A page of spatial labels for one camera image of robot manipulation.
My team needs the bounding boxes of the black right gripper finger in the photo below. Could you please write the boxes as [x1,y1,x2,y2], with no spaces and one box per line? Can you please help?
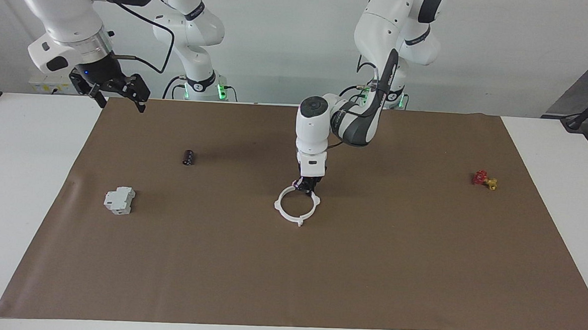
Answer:
[126,74,152,114]
[68,77,109,109]

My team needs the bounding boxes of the white half-ring pipe clamp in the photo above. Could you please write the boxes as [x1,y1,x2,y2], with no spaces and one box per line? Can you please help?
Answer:
[291,183,322,228]
[273,182,304,227]

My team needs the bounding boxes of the white box with labels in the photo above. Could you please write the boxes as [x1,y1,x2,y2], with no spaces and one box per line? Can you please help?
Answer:
[29,75,78,96]

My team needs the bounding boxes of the brown paper mat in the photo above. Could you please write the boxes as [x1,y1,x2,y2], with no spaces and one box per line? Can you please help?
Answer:
[0,88,588,330]

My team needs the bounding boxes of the grey circuit breaker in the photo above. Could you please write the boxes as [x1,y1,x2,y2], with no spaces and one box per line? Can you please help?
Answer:
[103,185,136,216]

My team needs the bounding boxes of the black right base cables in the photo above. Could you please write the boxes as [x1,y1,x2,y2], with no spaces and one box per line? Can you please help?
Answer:
[163,74,188,100]

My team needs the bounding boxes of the black base cables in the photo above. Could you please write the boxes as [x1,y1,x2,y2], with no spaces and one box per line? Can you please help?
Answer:
[337,83,374,108]
[163,74,188,100]

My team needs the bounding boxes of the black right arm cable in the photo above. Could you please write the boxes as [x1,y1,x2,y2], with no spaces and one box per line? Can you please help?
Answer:
[80,0,177,75]

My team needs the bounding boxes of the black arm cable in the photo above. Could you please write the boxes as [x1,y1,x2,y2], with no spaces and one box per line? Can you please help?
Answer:
[80,0,177,75]
[325,51,381,152]

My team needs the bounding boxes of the black left base cables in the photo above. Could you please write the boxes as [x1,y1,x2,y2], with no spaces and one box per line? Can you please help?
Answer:
[337,83,374,108]

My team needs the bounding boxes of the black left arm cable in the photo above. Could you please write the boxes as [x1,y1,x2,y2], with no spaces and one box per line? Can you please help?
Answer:
[325,51,381,152]

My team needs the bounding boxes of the red handle brass valve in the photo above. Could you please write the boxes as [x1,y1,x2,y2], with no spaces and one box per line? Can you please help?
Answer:
[471,169,499,191]

